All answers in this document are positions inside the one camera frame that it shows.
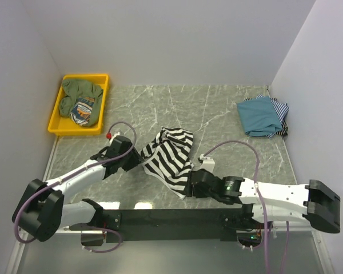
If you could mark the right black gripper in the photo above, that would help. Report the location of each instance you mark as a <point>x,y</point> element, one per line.
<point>189,188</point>

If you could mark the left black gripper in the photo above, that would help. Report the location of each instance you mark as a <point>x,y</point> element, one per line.
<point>135,159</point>

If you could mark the black white striped top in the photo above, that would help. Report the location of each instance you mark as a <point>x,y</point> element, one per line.
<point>167,158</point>

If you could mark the teal tank top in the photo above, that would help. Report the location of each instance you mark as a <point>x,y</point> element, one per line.
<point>258,117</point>

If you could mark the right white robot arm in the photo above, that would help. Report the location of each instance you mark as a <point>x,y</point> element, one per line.
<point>313,203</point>

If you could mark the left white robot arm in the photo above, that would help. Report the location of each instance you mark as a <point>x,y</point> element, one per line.
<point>44,206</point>

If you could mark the black base beam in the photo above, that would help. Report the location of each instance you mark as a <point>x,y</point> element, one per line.
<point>176,224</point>

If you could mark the olive patterned garment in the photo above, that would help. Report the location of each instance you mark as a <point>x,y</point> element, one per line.
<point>82,101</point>

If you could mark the yellow plastic bin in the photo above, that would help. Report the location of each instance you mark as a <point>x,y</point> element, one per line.
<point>62,126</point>

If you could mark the black striped folded top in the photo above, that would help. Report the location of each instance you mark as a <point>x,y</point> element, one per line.
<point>281,111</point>

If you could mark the blue white striped folded top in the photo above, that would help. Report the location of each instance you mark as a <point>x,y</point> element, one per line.
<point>279,125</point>

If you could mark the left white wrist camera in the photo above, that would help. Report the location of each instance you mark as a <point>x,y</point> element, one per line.
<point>110,136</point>

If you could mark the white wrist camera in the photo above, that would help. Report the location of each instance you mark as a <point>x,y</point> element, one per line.
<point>110,136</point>
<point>207,163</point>

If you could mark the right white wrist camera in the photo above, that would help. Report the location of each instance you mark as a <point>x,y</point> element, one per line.
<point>207,163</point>

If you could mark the aluminium rail frame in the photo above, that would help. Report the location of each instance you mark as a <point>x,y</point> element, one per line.
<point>277,227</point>

